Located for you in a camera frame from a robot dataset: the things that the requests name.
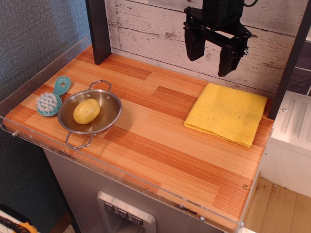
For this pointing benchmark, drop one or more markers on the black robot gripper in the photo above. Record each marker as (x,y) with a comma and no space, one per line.
(218,21)

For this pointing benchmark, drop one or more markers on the yellow potato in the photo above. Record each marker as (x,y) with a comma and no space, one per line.
(86,111)

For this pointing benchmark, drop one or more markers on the stainless steel two-handled pot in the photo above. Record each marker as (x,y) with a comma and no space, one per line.
(111,108)

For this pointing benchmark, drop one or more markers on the yellow folded cloth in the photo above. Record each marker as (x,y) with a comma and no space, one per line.
(227,113)

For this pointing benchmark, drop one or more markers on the white side cabinet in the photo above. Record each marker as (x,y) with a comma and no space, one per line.
(287,158)

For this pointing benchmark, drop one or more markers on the teal dish brush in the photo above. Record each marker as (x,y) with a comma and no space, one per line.
(48,104)

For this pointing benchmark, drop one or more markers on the clear acrylic table guard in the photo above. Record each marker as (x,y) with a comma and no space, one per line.
(190,181)

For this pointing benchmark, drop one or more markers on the silver cabinet control panel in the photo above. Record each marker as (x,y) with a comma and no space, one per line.
(120,216)

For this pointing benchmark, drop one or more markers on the dark right frame post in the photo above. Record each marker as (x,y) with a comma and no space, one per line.
(291,62)

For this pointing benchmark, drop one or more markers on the dark frame post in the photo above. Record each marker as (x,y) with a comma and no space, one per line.
(99,31)
(291,62)

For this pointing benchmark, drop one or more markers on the dark left frame post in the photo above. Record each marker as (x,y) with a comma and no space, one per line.
(99,31)

